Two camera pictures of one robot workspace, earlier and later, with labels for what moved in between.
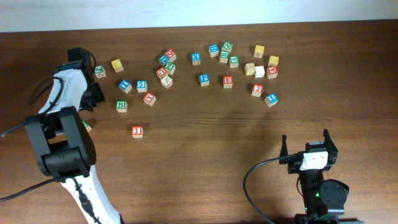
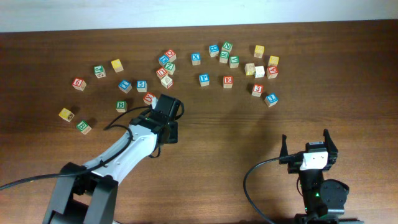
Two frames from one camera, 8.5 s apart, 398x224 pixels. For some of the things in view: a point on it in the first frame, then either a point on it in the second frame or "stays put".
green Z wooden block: [170, 67] stays put
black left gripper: [100, 98] to [173, 137]
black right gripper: [332, 152] stays put
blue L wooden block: [271, 99] stays put
